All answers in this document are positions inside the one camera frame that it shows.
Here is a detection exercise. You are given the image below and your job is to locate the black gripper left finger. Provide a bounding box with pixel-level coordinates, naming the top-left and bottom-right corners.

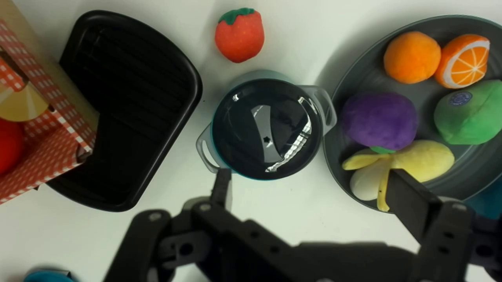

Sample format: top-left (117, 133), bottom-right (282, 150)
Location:
top-left (106, 168), bottom-right (235, 282)

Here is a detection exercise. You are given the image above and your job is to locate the green plush fruit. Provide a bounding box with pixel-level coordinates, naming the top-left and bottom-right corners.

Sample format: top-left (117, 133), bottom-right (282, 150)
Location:
top-left (431, 78), bottom-right (502, 147)

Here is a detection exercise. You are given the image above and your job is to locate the yellow plush banana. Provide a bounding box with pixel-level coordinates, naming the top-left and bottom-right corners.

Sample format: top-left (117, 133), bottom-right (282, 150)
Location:
top-left (342, 139), bottom-right (456, 213)

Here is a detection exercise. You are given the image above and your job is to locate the large red plush ball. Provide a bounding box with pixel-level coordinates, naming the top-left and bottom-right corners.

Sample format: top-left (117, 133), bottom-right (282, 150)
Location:
top-left (0, 117), bottom-right (26, 177)

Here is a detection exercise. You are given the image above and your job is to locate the purple plush fruit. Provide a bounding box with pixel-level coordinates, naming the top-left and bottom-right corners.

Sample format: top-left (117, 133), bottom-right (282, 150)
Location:
top-left (340, 92), bottom-right (420, 153)

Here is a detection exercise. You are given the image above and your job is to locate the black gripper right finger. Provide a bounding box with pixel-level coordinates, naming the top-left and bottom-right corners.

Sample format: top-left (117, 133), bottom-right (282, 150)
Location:
top-left (385, 168), bottom-right (476, 282)

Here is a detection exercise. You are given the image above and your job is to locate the orange plush fruit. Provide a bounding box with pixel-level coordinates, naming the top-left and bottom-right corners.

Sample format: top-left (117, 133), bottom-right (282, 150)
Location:
top-left (382, 30), bottom-right (444, 86)

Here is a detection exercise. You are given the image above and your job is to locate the yellow plush slice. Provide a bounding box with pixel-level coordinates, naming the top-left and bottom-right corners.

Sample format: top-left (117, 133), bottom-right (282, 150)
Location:
top-left (0, 83), bottom-right (50, 124)

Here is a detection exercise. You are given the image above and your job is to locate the plush orange slice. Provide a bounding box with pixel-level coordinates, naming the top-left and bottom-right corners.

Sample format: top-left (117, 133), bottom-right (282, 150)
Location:
top-left (434, 33), bottom-right (492, 91)

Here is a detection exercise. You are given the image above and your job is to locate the blue pot with grey handles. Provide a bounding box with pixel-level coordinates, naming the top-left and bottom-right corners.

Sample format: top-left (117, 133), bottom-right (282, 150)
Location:
top-left (194, 69), bottom-right (338, 182)

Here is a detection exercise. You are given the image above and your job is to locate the teal round container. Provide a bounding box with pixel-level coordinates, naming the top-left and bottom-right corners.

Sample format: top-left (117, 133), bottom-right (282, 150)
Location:
top-left (22, 266), bottom-right (80, 282)

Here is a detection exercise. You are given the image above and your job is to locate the red checkered basket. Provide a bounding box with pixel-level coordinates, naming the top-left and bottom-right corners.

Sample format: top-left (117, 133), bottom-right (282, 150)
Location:
top-left (0, 0), bottom-right (100, 207)

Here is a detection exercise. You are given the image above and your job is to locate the dark grey round plate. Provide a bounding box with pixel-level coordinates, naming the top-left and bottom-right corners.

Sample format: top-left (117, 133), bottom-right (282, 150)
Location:
top-left (320, 14), bottom-right (502, 216)

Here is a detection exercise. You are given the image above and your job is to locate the red plush strawberry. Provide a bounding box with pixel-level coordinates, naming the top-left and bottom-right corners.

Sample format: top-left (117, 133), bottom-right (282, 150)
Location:
top-left (213, 6), bottom-right (266, 64)

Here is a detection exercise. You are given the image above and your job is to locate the black ribbed tray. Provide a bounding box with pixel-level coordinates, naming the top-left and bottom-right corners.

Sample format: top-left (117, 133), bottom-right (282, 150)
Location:
top-left (43, 8), bottom-right (204, 213)

